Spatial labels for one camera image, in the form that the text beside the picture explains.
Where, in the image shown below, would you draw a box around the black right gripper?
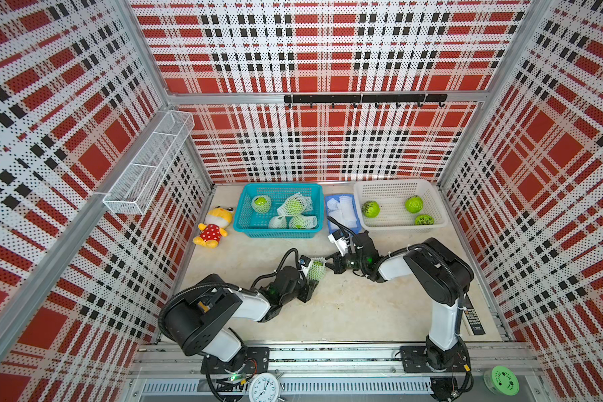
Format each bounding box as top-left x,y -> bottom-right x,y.
318,251 -> 365,276

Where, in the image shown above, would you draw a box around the green custard apple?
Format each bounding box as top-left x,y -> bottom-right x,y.
405,196 -> 424,214
307,261 -> 326,281
286,199 -> 306,216

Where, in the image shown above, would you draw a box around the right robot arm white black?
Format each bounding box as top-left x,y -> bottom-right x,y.
328,217 -> 474,372

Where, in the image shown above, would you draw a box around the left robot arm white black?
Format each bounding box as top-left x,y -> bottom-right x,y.
157,248 -> 325,371

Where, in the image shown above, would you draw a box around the stack of white foam nets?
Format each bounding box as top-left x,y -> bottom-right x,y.
326,195 -> 358,229

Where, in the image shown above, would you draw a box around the sleeved custard apple front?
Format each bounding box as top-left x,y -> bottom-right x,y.
288,214 -> 318,229

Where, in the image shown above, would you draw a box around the sleeved custard apple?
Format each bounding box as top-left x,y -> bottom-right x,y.
251,195 -> 272,214
288,214 -> 318,229

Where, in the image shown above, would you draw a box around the dark-spotted custard apple front left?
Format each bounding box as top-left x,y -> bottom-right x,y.
361,200 -> 381,219

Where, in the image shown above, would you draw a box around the dark-spotted custard apple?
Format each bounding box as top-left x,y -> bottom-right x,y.
361,200 -> 381,219
415,214 -> 435,226

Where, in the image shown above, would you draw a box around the sleeved custard apple left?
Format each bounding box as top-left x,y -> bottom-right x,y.
251,195 -> 272,214

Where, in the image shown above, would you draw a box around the dark-spotted custard apple front right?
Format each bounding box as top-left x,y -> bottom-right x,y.
415,214 -> 435,226

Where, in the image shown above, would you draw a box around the blue plastic tray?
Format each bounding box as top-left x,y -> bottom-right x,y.
325,193 -> 363,236

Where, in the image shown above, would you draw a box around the teal plastic basket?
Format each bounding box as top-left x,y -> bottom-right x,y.
234,183 -> 325,239

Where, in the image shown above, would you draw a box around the yellow red plush toy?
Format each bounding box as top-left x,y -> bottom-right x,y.
193,206 -> 235,249

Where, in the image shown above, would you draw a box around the remote control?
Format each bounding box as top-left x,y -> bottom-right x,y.
464,295 -> 487,336

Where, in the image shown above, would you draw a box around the green tape spool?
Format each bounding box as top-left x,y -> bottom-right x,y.
482,365 -> 520,396

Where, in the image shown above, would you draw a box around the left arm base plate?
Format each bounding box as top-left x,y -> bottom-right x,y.
200,346 -> 270,375

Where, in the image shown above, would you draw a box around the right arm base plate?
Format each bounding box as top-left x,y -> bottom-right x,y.
400,345 -> 468,374

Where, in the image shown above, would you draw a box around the black hook rail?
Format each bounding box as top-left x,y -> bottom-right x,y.
283,93 -> 448,107

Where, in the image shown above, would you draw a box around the wire mesh wall shelf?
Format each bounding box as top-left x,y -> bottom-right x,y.
103,111 -> 194,215

